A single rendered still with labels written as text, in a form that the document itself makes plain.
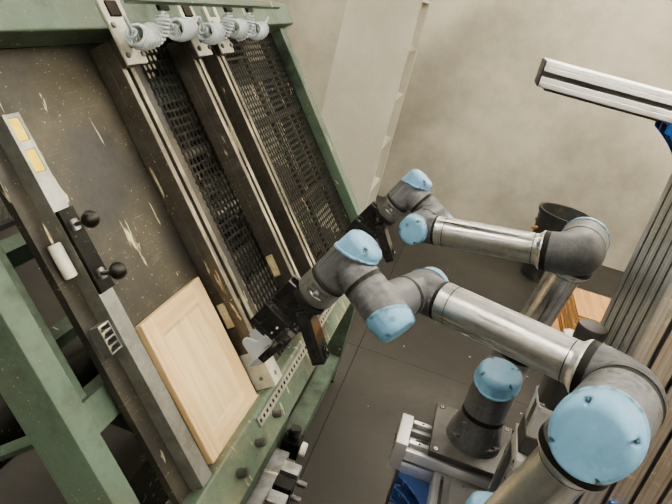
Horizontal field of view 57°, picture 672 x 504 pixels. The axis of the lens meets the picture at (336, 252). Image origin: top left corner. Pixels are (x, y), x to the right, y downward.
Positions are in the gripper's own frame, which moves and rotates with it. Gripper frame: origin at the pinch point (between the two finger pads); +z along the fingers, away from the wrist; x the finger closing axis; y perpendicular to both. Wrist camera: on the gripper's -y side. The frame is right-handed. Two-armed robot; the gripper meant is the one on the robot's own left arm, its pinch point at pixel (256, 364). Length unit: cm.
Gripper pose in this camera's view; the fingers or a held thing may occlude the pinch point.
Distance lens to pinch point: 125.2
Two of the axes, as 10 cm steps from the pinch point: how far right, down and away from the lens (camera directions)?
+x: -2.7, 3.3, -9.0
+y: -7.2, -7.0, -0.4
